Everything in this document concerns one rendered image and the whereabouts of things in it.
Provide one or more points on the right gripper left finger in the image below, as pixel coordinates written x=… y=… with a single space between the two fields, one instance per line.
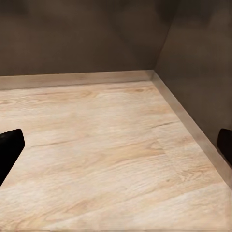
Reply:
x=12 y=144

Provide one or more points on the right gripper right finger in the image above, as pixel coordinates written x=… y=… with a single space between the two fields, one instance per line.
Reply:
x=224 y=143

